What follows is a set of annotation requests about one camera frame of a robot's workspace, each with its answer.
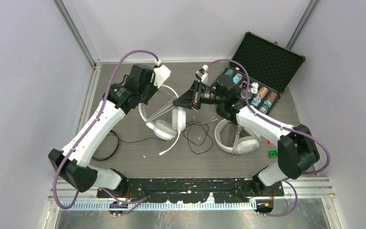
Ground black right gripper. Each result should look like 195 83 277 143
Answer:
173 80 225 111

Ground white headphone cable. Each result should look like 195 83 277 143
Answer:
146 94 218 156

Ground black headphone cable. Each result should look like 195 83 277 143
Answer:
118 121 214 156

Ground small white headphones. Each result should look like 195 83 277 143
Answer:
138 99 186 141

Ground grey headphone cable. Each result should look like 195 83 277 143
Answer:
231 125 247 156

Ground large white grey headphones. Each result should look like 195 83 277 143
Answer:
214 119 261 155

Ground black headphones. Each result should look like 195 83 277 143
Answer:
92 130 121 162

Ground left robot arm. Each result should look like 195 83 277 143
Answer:
48 64 171 198

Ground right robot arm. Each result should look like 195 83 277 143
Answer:
173 75 320 196

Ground black poker chip case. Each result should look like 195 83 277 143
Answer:
223 32 305 115

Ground green lego brick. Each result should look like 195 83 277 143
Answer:
269 150 278 158

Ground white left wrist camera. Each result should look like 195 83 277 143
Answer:
153 60 171 88

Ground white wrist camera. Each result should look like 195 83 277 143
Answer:
153 60 171 88
195 65 209 84

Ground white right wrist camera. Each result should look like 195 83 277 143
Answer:
195 65 209 84

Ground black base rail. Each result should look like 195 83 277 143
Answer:
110 178 285 204

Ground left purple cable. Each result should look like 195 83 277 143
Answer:
52 49 162 210

